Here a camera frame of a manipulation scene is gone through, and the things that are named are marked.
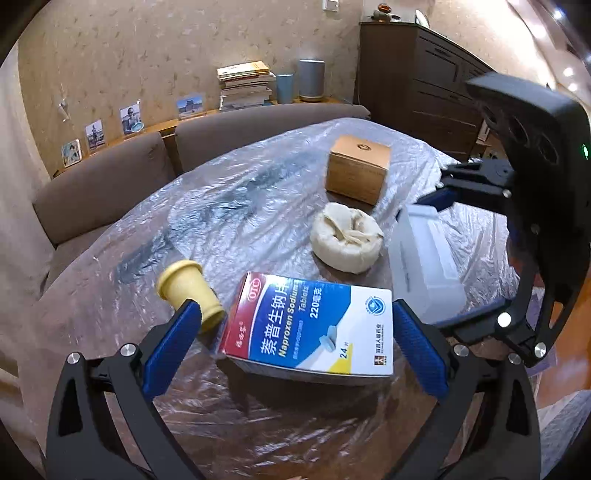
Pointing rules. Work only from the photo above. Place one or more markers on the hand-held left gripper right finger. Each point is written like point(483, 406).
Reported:
point(422, 355)

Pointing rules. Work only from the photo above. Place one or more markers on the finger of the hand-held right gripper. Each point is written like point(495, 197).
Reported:
point(443, 197)
point(485, 323)

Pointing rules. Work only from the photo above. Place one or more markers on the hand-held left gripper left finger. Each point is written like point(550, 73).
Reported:
point(171, 350)

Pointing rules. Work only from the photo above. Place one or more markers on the translucent white plastic box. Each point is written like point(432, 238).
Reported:
point(425, 258)

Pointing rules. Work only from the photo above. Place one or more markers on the white blue red medicine box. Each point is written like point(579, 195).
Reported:
point(314, 323)

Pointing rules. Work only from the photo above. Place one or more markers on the yellow plastic cup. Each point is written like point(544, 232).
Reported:
point(184, 281)

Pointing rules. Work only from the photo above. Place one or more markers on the brown cardboard box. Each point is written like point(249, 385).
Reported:
point(355, 170)

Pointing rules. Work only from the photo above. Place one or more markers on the cream cloth pouch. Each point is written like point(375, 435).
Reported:
point(341, 249)

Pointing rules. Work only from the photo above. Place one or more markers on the dark wooden dresser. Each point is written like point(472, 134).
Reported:
point(415, 83)

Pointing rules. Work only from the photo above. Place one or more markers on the grey cylindrical speaker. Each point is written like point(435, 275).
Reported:
point(311, 79)

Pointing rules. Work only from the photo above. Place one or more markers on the brown fabric sofa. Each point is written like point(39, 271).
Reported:
point(101, 184)

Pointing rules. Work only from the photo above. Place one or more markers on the blue cylindrical container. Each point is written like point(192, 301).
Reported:
point(284, 88)

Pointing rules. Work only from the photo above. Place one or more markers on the small figurine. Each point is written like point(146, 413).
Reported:
point(384, 13)

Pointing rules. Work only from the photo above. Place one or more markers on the beige curtain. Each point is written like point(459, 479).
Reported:
point(18, 184)

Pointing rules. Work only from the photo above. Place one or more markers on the stack of books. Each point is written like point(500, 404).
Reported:
point(244, 87)

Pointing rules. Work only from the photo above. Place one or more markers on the small photo frame white border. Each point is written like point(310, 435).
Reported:
point(71, 153)

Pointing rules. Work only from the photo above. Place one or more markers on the white wall switch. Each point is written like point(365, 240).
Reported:
point(331, 5)

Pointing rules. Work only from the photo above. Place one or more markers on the acrylic photo frame standing person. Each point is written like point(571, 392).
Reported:
point(95, 136)

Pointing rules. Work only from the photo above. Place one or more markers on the acrylic photo frame sunglasses portrait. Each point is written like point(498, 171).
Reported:
point(131, 120)

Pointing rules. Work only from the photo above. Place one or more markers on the acrylic photo frame building picture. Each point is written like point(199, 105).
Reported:
point(190, 106)

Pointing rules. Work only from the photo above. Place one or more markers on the metal wall hook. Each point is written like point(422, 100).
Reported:
point(64, 108)

